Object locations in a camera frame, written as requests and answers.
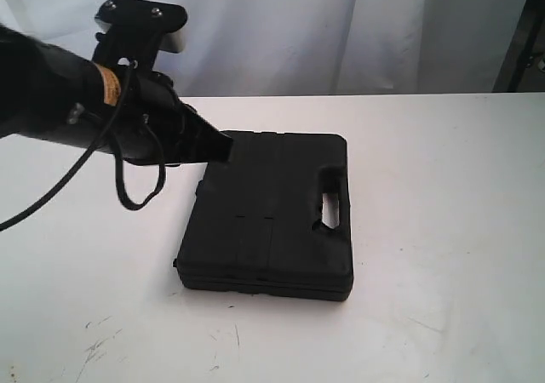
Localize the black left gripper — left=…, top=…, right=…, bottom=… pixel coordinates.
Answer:
left=91, top=70, right=233, bottom=166

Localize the dark metal stand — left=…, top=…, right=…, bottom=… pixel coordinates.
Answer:
left=493, top=0, right=544, bottom=93

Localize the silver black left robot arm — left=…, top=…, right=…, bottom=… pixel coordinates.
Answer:
left=1, top=26, right=233, bottom=166

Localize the white backdrop cloth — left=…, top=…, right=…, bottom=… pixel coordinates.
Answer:
left=1, top=0, right=525, bottom=96

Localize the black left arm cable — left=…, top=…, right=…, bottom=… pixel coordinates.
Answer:
left=0, top=57, right=167, bottom=232

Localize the black plastic tool case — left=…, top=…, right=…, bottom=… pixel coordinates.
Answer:
left=174, top=131, right=354, bottom=301

